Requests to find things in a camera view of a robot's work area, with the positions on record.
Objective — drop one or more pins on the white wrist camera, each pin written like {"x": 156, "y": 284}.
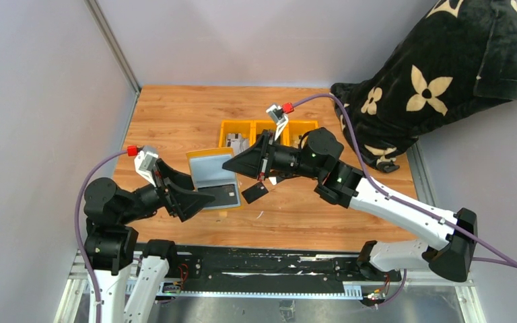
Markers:
{"x": 145, "y": 163}
{"x": 279, "y": 117}

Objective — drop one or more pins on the black credit card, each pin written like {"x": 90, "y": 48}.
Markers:
{"x": 254, "y": 192}
{"x": 226, "y": 196}

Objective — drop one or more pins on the middle yellow plastic bin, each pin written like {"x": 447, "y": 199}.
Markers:
{"x": 269, "y": 125}

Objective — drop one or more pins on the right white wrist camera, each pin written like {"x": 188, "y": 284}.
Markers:
{"x": 279, "y": 117}

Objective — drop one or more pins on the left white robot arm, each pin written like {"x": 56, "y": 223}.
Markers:
{"x": 115, "y": 240}

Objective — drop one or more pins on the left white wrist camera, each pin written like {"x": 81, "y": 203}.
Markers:
{"x": 145, "y": 163}

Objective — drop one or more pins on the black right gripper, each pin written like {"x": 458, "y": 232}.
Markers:
{"x": 253, "y": 163}

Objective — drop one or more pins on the right yellow plastic bin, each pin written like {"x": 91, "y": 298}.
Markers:
{"x": 296, "y": 128}

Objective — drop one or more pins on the white cards in left bin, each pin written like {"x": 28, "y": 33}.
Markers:
{"x": 237, "y": 142}

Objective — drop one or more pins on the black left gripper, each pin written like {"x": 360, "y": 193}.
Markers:
{"x": 186, "y": 203}

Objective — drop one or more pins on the black floral plush blanket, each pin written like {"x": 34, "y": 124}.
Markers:
{"x": 458, "y": 60}

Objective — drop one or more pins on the left yellow plastic bin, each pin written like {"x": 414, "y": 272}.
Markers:
{"x": 244, "y": 128}

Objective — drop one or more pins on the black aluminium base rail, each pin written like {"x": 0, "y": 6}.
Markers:
{"x": 266, "y": 273}

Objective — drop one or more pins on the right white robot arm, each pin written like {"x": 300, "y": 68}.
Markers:
{"x": 444, "y": 243}

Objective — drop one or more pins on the yellow plastic bin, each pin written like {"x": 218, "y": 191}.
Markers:
{"x": 269, "y": 125}
{"x": 244, "y": 128}
{"x": 296, "y": 128}

